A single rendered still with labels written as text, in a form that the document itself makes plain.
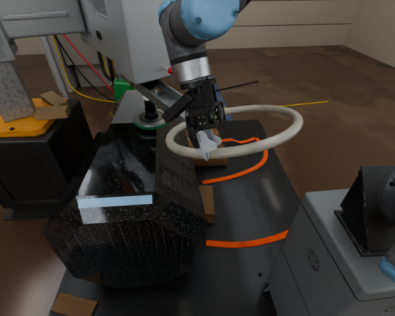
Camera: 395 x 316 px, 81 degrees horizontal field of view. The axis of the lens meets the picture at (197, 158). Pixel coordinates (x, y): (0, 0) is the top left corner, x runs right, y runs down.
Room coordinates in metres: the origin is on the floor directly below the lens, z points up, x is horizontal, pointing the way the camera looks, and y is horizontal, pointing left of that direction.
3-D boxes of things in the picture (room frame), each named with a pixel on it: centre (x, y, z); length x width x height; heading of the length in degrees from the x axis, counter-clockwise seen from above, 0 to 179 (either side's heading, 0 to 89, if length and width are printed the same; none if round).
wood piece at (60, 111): (1.43, 1.00, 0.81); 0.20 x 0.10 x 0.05; 101
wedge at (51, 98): (1.64, 1.09, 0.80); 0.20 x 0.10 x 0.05; 54
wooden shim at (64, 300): (0.50, 0.73, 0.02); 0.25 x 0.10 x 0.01; 78
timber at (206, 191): (1.23, -0.07, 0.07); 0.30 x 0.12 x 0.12; 1
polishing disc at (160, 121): (1.26, 0.28, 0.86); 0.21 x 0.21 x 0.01
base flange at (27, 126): (1.47, 1.25, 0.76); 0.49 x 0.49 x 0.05; 3
